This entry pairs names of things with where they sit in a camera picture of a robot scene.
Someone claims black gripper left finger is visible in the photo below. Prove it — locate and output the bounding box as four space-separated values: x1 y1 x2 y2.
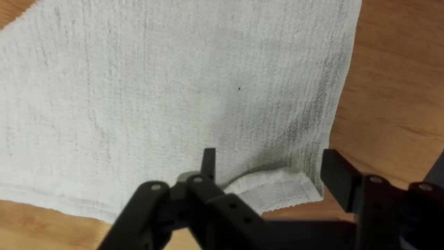
96 148 279 250

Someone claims white square towel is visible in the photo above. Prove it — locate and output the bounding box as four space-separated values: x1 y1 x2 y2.
0 0 364 226

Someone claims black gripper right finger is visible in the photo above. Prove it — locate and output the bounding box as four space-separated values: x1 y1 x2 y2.
319 148 444 250

